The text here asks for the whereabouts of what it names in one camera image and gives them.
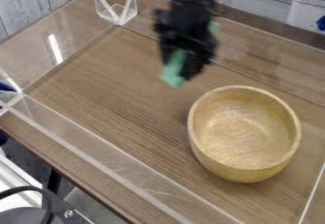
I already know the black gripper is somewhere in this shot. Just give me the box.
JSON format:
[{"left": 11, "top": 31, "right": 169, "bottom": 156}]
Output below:
[{"left": 154, "top": 0, "right": 214, "bottom": 81}]

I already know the green rectangular block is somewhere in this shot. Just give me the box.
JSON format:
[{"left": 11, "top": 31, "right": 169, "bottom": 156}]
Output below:
[{"left": 155, "top": 22, "right": 219, "bottom": 87}]

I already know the brown wooden bowl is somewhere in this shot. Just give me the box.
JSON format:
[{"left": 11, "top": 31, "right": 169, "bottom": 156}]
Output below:
[{"left": 187, "top": 85, "right": 302, "bottom": 183}]

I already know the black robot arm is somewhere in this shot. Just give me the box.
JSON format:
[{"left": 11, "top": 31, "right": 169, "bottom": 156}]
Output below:
[{"left": 154, "top": 0, "right": 217, "bottom": 81}]

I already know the white container at right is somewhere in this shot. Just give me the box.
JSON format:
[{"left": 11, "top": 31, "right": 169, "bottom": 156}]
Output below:
[{"left": 288, "top": 0, "right": 325, "bottom": 35}]

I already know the blue object at left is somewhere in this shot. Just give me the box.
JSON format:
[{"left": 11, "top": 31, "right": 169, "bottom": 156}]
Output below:
[{"left": 0, "top": 82, "right": 16, "bottom": 92}]

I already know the black table leg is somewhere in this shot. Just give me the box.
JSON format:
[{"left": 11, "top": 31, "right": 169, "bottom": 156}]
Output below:
[{"left": 47, "top": 170, "right": 63, "bottom": 194}]

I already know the clear acrylic barrier wall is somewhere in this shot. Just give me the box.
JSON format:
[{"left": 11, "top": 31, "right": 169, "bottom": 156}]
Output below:
[{"left": 0, "top": 0, "right": 325, "bottom": 224}]

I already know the clear acrylic corner bracket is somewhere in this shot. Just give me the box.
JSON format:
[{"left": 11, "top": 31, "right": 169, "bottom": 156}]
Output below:
[{"left": 94, "top": 0, "right": 138, "bottom": 26}]

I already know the black cable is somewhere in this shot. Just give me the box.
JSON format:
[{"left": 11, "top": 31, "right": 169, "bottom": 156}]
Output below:
[{"left": 0, "top": 185, "right": 56, "bottom": 224}]

